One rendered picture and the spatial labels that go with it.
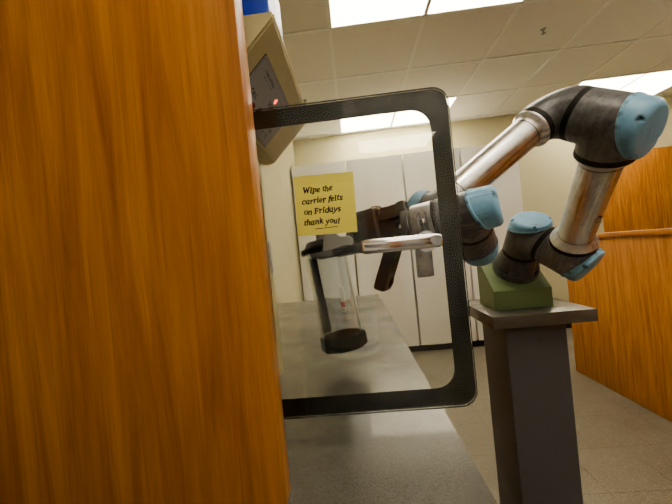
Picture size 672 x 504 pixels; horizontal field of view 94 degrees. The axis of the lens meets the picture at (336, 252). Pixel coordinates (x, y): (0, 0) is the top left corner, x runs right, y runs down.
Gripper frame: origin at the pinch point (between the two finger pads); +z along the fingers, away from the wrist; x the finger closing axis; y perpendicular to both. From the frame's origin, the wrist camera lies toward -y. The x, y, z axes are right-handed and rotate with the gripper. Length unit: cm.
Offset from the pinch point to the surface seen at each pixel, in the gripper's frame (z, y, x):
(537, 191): -76, 40, -395
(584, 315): -51, -33, -62
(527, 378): -31, -52, -61
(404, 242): -25.7, -1.8, 27.1
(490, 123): -44, 133, -374
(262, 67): -10.8, 26.8, 25.6
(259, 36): -13.6, 27.9, 29.0
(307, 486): -10.6, -26.2, 32.9
